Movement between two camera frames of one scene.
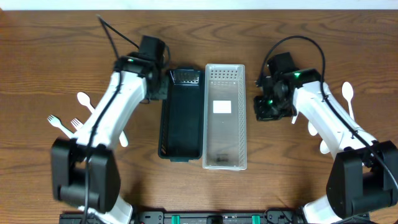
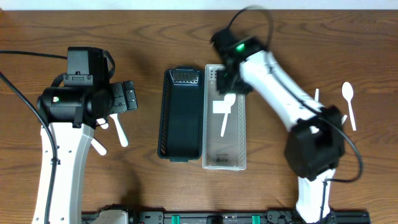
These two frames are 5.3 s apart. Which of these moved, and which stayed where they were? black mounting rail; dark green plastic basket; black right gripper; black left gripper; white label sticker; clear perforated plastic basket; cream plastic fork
Moved: black right gripper; black left gripper
Stayed: white label sticker; dark green plastic basket; black mounting rail; cream plastic fork; clear perforated plastic basket
